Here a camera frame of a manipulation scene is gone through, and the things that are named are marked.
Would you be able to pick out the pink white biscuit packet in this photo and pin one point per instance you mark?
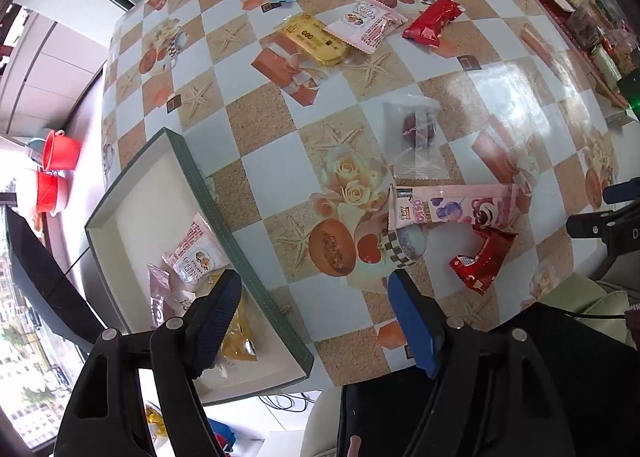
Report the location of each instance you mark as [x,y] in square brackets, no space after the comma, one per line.
[367,24]

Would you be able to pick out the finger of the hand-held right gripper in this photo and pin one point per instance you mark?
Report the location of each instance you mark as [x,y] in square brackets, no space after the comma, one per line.
[585,227]
[621,193]

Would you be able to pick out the small red snack packet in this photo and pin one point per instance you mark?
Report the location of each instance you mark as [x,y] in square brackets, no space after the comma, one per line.
[482,259]

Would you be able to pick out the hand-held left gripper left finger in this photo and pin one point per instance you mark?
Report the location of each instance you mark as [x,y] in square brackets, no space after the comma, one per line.
[220,317]

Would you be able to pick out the large red snack packet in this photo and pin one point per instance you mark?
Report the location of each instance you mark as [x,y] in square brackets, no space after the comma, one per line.
[432,22]

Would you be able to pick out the clear packet with dark snack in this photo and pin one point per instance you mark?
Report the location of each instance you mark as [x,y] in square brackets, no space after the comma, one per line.
[415,133]

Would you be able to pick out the green cardboard box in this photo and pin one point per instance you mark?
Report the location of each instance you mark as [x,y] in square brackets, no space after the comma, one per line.
[145,217]

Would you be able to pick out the clear yellow snack packet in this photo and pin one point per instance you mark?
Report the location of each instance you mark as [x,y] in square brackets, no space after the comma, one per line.
[241,337]

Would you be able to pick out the yellow cracker packet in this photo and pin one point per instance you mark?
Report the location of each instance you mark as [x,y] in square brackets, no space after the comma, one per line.
[312,39]

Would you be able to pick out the small pink snack packet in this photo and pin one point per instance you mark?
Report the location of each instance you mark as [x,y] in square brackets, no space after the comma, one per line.
[158,294]

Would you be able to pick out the blue plastic item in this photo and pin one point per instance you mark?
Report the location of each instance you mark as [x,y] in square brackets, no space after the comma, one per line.
[222,433]

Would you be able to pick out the pile of assorted packaged snacks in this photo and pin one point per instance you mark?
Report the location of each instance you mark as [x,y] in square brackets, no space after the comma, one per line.
[592,2]

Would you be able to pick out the red plastic bucket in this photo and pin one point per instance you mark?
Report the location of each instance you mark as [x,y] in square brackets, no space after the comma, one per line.
[61,149]
[50,192]

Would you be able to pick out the long pink bear packet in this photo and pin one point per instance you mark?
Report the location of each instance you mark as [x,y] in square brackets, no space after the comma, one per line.
[452,209]

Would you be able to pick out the printed checkered tablecloth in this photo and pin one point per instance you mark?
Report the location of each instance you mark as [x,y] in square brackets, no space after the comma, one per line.
[300,147]

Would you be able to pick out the yellow wrapped item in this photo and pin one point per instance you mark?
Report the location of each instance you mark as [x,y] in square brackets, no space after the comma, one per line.
[156,419]

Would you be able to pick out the blue plastic bucket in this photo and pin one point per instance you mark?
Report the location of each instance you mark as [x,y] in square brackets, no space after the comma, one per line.
[34,144]

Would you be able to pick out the white pink snack packet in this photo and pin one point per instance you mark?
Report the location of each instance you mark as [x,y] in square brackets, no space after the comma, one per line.
[197,253]

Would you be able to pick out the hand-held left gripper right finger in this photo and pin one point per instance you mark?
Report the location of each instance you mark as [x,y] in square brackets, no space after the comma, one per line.
[411,324]

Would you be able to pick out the dark flat panel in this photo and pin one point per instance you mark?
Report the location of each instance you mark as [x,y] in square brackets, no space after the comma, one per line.
[45,282]

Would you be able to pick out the red plastic tray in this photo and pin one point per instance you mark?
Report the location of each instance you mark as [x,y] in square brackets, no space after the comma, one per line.
[555,2]

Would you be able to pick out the pale green cushion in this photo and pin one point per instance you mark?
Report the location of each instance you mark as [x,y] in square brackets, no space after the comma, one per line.
[582,297]

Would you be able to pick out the dark device with green light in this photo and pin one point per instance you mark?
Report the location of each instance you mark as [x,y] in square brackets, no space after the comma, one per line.
[631,93]

